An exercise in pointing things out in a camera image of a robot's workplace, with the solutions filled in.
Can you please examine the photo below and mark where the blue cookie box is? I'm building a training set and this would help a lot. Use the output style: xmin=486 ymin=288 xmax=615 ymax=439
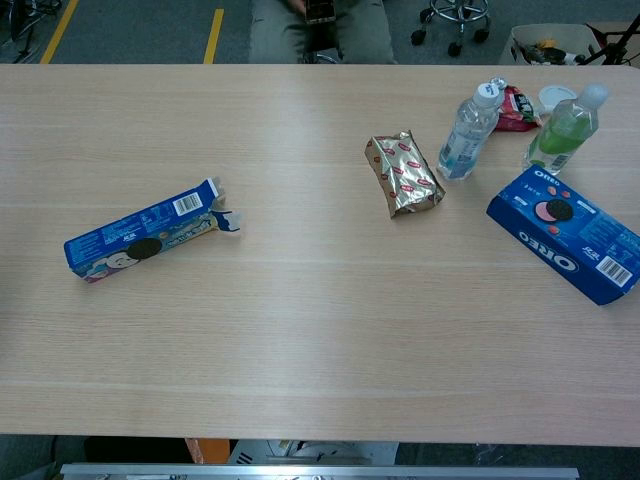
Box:
xmin=63 ymin=176 xmax=246 ymax=285

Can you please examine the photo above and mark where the wide blue Oreo box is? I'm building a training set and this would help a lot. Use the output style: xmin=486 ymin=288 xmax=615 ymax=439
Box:
xmin=486 ymin=164 xmax=640 ymax=307

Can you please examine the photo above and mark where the cardboard box with items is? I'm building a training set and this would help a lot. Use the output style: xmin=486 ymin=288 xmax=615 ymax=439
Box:
xmin=498 ymin=24 xmax=609 ymax=66

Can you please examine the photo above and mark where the gold foil snack packet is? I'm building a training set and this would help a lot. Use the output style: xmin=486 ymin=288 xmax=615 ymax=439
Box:
xmin=365 ymin=129 xmax=447 ymax=221

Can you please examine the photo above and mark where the clear water bottle white cap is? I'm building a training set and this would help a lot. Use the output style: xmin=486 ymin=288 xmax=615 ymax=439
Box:
xmin=436 ymin=82 xmax=503 ymax=182

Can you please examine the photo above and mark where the seated person in grey trousers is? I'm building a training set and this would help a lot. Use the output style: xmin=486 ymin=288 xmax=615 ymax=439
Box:
xmin=248 ymin=0 xmax=399 ymax=65

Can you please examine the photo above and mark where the red snack pouch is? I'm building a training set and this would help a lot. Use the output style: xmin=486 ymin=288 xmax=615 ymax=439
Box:
xmin=492 ymin=77 xmax=544 ymax=133

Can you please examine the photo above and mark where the orange panel under table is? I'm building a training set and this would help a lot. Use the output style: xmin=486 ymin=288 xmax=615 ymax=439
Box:
xmin=184 ymin=438 xmax=232 ymax=465

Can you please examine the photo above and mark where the chrome stool base with castors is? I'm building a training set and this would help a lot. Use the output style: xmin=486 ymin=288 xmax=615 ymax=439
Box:
xmin=410 ymin=0 xmax=494 ymax=57

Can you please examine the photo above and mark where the green drink bottle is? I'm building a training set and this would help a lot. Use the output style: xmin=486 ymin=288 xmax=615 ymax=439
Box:
xmin=522 ymin=82 xmax=610 ymax=176

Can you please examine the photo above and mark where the white round lid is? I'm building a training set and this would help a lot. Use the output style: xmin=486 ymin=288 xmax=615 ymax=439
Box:
xmin=537 ymin=84 xmax=579 ymax=117

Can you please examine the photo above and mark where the black tripod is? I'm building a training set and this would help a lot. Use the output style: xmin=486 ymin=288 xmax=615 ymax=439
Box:
xmin=582 ymin=12 xmax=640 ymax=66

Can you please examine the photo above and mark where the aluminium rail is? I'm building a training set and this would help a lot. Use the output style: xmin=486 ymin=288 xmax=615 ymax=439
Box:
xmin=59 ymin=463 xmax=581 ymax=480

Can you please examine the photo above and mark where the black metal frame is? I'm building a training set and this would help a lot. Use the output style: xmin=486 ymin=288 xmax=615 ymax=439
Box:
xmin=0 ymin=0 xmax=64 ymax=57

